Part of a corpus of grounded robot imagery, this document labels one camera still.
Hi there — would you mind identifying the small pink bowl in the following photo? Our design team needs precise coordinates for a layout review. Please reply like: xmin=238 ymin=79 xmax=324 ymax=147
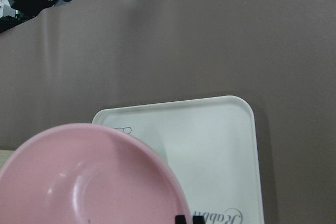
xmin=1 ymin=124 xmax=192 ymax=223

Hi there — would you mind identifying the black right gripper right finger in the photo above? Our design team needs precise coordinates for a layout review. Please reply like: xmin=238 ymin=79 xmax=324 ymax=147
xmin=192 ymin=216 xmax=205 ymax=224

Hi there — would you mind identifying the white rabbit tray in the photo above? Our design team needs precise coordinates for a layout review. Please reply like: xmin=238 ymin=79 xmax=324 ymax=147
xmin=93 ymin=95 xmax=264 ymax=223

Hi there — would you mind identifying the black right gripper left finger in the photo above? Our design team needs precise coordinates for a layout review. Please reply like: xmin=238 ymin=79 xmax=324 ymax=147
xmin=175 ymin=215 xmax=185 ymax=224

